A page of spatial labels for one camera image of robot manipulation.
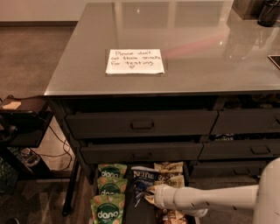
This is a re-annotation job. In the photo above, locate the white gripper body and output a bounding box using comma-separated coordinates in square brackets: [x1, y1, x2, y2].
[154, 185, 178, 210]

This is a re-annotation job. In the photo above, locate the blue kettle chip bag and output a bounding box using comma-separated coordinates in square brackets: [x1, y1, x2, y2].
[131, 166, 159, 206]

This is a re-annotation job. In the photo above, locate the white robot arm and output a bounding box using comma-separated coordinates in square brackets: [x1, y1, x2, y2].
[144, 158, 280, 224]

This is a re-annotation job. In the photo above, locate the middle tan chip bag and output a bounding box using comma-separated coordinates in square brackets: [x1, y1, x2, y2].
[155, 175, 185, 188]

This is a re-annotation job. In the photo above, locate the tan chip bag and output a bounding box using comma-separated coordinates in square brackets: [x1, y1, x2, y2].
[155, 175, 185, 188]
[154, 162, 183, 173]

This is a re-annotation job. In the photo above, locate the brown sea salt bag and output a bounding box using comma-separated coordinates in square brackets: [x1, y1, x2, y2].
[157, 209, 188, 224]

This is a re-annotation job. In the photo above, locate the back tan chip bag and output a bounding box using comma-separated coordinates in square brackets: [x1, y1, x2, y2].
[154, 162, 183, 173]

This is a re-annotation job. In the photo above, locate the bottom right dark drawer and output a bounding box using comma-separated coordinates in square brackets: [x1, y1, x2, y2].
[189, 161, 267, 178]

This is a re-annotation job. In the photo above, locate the dark drawer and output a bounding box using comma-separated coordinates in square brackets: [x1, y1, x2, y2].
[212, 108, 280, 135]
[199, 139, 280, 160]
[80, 142, 202, 164]
[66, 110, 218, 139]
[189, 161, 267, 178]

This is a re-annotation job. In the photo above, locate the middle green dang bag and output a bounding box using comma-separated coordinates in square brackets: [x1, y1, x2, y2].
[97, 177, 128, 195]

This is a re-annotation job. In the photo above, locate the green dang bag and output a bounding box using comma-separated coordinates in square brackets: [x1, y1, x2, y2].
[90, 194, 125, 224]
[98, 164, 127, 178]
[97, 177, 128, 195]

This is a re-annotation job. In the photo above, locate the front green dang bag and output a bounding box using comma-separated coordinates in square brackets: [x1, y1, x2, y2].
[90, 194, 125, 224]

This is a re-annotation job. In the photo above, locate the back green dang bag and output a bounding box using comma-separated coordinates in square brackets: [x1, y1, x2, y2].
[98, 164, 127, 178]

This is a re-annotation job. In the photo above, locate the middle left dark drawer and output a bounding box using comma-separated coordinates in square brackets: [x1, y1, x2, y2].
[80, 142, 202, 164]

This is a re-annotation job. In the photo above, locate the grey counter cabinet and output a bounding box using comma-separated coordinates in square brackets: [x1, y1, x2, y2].
[43, 1, 280, 217]

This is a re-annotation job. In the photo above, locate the top left dark drawer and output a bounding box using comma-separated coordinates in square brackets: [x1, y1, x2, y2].
[66, 110, 218, 139]

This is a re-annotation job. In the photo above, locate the middle right dark drawer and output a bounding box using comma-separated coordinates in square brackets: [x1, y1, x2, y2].
[199, 139, 280, 160]

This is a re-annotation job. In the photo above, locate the top right dark drawer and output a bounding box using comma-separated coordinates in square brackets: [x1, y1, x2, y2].
[212, 108, 280, 135]

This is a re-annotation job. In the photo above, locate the dark tablet on counter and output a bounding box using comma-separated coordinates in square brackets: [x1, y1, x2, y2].
[268, 55, 280, 69]

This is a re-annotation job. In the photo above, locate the white handwritten paper note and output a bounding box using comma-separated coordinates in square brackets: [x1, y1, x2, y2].
[106, 49, 165, 74]

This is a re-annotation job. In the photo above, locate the black side shelf unit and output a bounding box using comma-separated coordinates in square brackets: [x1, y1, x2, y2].
[0, 95, 53, 178]

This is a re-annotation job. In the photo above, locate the tan sticky note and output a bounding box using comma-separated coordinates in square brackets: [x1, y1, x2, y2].
[2, 101, 21, 110]

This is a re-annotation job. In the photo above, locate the black mesh cup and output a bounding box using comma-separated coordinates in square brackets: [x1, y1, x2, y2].
[257, 0, 280, 27]

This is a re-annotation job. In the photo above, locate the black cable left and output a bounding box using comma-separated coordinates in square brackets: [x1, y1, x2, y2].
[38, 116, 74, 172]

